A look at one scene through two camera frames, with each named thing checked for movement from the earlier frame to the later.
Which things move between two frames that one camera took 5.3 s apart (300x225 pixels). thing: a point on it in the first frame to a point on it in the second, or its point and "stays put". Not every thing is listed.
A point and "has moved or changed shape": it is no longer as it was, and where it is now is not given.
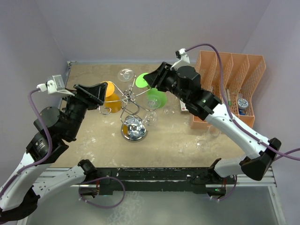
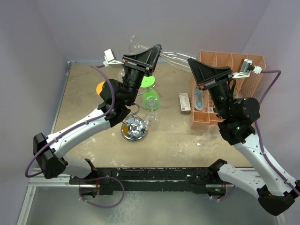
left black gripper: x=93 y=96 to x=149 y=58
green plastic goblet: x=141 y=82 has moved or changed shape
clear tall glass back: x=169 y=110 to x=180 y=60
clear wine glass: x=213 y=132 stays put
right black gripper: x=158 y=76 to x=207 y=77
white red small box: x=183 y=107 stays put
